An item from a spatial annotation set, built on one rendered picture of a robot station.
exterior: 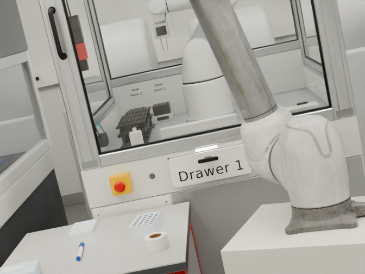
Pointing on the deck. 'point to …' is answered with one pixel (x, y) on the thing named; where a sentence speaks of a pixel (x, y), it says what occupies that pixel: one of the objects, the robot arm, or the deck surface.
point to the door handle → (55, 33)
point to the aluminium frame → (92, 147)
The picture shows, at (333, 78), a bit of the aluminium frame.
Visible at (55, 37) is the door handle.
